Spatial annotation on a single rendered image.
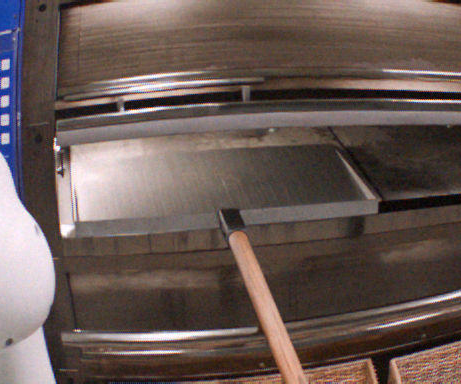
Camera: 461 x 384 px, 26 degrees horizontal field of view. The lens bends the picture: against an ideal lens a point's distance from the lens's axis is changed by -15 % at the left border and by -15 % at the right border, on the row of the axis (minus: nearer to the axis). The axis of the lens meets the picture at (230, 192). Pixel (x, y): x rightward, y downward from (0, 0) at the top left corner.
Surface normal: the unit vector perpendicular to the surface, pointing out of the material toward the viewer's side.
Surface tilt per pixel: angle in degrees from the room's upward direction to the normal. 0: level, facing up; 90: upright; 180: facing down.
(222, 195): 1
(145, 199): 1
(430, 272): 70
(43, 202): 90
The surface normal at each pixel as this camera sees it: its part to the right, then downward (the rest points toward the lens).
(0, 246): 0.41, -0.41
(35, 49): 0.16, 0.36
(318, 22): 0.14, 0.02
